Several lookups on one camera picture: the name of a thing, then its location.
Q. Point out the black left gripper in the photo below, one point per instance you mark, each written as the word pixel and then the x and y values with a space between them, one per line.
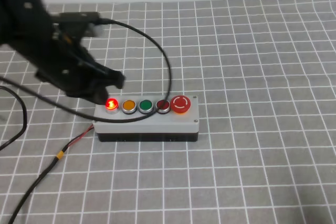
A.
pixel 71 69

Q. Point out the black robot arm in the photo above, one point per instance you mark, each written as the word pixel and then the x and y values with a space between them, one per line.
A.
pixel 27 27

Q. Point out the lit red push button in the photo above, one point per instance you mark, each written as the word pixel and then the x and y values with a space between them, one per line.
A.
pixel 112 105

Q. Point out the yellow push button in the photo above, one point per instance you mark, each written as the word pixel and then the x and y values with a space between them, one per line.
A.
pixel 129 107

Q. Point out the green push button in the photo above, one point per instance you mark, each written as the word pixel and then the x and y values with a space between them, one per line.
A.
pixel 145 106

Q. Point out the dark red push button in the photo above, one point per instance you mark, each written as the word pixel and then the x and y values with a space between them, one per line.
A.
pixel 163 106

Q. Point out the red emergency stop button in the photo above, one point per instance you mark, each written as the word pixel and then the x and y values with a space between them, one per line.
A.
pixel 180 104

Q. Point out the grey checkered tablecloth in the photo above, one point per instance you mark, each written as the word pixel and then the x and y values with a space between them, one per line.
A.
pixel 264 75

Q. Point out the grey black button switch box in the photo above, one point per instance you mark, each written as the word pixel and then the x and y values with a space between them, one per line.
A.
pixel 152 127

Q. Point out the black power cable yellow band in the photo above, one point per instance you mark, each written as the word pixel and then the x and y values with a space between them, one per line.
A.
pixel 45 172

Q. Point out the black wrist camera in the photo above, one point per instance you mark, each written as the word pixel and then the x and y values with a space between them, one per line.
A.
pixel 78 24

